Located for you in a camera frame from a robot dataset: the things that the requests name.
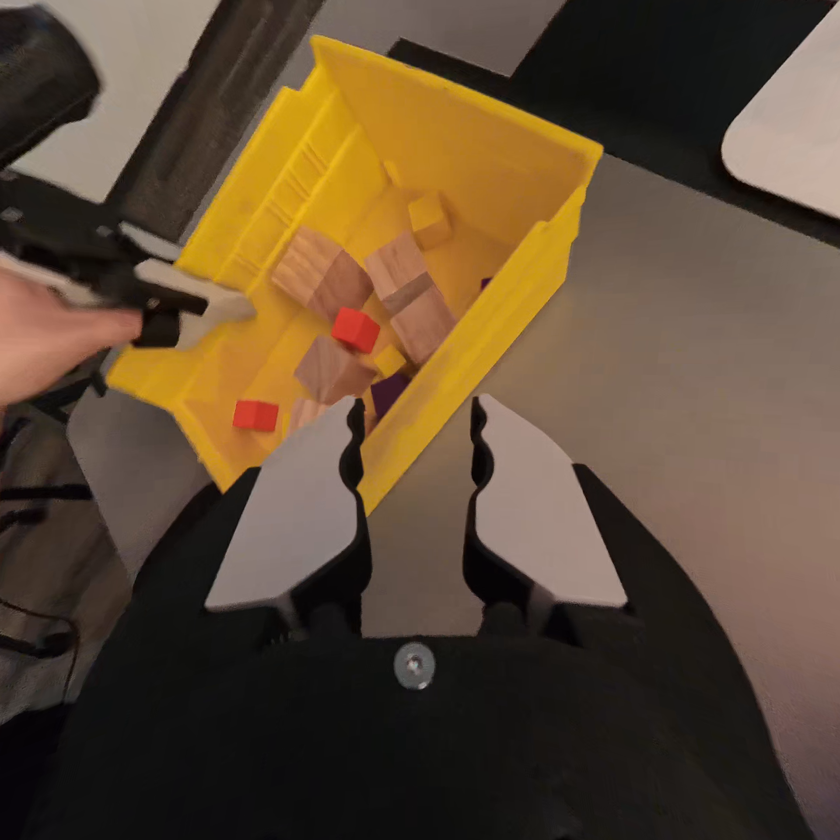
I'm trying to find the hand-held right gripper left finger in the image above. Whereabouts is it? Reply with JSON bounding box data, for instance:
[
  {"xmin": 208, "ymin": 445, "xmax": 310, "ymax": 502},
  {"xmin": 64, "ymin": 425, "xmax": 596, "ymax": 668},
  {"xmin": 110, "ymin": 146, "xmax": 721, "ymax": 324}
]
[{"xmin": 205, "ymin": 395, "xmax": 370, "ymax": 636}]

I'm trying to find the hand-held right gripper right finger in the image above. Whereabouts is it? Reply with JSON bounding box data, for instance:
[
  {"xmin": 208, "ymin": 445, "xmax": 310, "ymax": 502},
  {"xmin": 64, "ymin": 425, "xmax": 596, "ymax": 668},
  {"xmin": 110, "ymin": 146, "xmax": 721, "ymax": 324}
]
[{"xmin": 462, "ymin": 394, "xmax": 629, "ymax": 634}]

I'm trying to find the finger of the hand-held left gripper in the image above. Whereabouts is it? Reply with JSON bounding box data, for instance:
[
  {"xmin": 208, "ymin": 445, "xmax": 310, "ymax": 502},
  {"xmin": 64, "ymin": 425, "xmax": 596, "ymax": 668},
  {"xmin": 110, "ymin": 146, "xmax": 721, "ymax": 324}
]
[
  {"xmin": 118, "ymin": 222, "xmax": 182, "ymax": 265},
  {"xmin": 133, "ymin": 258, "xmax": 258, "ymax": 353}
]

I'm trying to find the pile of coloured wooden cubes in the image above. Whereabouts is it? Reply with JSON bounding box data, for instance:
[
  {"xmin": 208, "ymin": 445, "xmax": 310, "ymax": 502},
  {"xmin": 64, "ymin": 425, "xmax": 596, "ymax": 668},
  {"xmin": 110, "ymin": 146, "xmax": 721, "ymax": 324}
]
[{"xmin": 233, "ymin": 192, "xmax": 494, "ymax": 437}]

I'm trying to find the yellow plastic box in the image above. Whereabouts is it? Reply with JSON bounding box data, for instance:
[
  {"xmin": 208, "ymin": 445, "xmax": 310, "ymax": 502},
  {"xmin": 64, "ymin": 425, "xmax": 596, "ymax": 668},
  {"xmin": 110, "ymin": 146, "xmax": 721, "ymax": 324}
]
[{"xmin": 106, "ymin": 35, "xmax": 605, "ymax": 516}]

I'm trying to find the person's left hand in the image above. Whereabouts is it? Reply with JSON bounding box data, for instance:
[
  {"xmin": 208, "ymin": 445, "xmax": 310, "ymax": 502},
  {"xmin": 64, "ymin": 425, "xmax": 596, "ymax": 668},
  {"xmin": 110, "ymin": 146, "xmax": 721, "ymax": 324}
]
[{"xmin": 0, "ymin": 272, "xmax": 145, "ymax": 410}]

